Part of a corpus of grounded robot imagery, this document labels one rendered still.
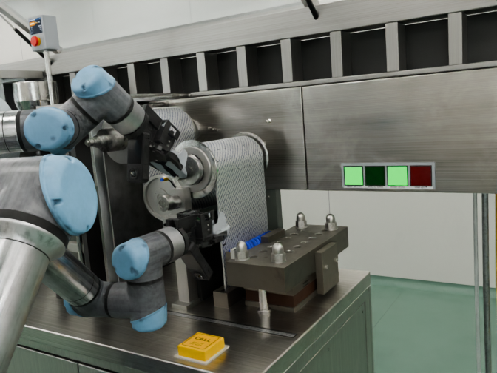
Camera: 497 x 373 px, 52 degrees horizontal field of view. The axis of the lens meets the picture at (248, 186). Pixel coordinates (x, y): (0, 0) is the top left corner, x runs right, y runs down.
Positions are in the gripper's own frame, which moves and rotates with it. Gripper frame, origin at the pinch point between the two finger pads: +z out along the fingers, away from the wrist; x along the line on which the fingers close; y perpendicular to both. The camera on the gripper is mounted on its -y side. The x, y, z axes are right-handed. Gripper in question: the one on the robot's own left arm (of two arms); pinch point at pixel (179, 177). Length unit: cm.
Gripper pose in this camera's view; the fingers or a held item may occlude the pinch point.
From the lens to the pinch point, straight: 127.5
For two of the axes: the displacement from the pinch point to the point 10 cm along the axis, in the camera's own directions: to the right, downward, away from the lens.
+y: 2.7, -8.7, 4.2
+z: 4.5, 5.0, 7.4
